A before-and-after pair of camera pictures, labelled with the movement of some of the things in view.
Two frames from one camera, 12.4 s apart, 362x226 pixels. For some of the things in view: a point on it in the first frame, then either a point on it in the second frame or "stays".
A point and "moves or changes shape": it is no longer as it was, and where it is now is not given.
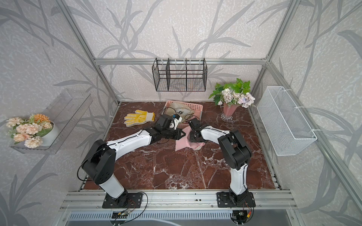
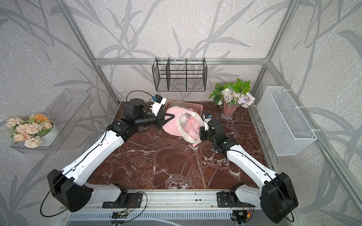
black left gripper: (177, 136) → (160, 120)
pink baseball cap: (183, 142) moves or changes shape
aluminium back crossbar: (182, 61) stays
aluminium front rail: (176, 200) stays
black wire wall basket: (180, 74) stays
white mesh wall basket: (288, 131) stays
